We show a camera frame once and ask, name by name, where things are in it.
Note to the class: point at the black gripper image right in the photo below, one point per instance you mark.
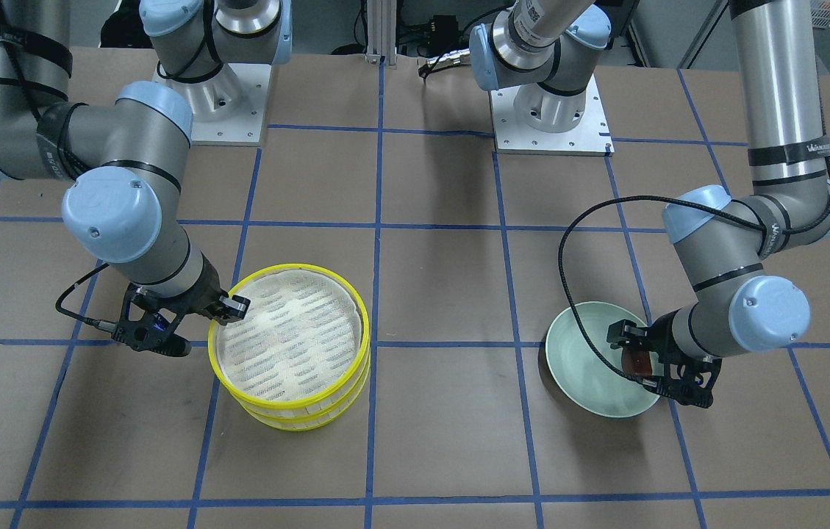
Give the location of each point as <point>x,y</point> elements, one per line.
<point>659,339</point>

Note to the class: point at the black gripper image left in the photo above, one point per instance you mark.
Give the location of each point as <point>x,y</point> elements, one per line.
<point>195,302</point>

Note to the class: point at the brown chocolate bun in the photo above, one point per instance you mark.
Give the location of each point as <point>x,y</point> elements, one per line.
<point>637,362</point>

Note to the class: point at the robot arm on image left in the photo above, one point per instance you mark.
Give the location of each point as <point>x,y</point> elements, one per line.
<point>124,164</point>

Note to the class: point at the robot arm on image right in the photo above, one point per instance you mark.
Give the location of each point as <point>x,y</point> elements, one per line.
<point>548,51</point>

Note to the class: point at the yellow bamboo steamer base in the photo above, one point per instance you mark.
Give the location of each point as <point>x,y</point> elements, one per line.
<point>303,418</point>

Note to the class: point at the pale green plate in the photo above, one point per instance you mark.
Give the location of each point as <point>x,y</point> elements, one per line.
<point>581,375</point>

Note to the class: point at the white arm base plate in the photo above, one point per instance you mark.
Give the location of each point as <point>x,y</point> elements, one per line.
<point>532,121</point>
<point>229,109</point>

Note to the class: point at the aluminium frame post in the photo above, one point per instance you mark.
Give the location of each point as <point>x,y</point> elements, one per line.
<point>381,32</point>

